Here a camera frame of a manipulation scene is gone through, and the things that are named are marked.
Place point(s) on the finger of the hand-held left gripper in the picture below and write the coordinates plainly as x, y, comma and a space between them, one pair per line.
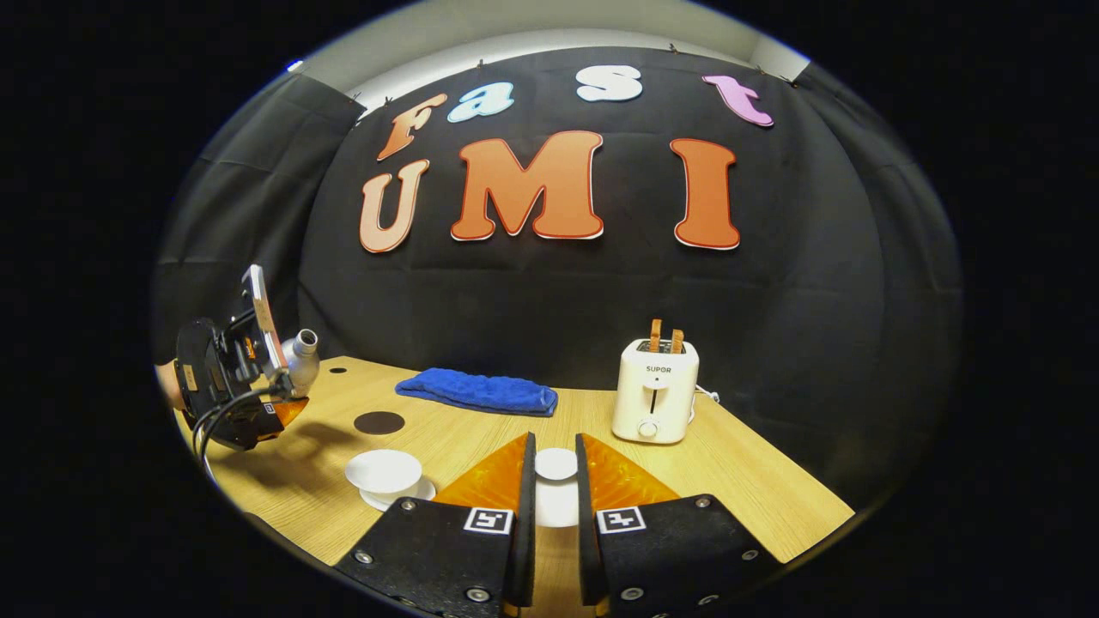
288, 412
262, 313

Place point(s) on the white teacup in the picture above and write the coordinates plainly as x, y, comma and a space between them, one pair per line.
383, 470

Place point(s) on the blue towel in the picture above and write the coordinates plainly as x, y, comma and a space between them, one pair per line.
481, 393

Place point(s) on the silver water bottle red label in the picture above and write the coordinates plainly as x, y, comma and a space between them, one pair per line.
302, 356

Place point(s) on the toast slice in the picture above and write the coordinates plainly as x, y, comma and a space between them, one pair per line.
677, 341
655, 335

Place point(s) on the dark round coaster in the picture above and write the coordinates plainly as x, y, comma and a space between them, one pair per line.
379, 422

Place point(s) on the black backdrop cloth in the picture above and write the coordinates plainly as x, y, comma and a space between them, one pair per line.
558, 300

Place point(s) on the white saucer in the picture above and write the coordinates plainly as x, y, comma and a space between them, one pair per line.
425, 493

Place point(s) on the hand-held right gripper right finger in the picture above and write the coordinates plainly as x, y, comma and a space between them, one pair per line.
587, 549

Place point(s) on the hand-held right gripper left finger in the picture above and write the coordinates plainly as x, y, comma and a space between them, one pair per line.
525, 549

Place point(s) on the white toaster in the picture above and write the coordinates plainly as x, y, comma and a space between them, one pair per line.
654, 403

